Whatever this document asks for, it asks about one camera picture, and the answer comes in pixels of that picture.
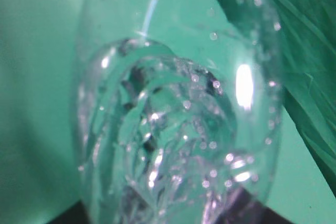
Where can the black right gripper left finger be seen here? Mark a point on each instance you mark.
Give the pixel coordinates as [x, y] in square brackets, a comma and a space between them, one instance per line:
[74, 213]

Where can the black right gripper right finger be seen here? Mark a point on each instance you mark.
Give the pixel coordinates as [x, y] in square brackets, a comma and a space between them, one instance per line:
[245, 208]

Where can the clear plastic water bottle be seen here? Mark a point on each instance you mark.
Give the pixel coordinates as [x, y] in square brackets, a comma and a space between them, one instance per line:
[177, 104]

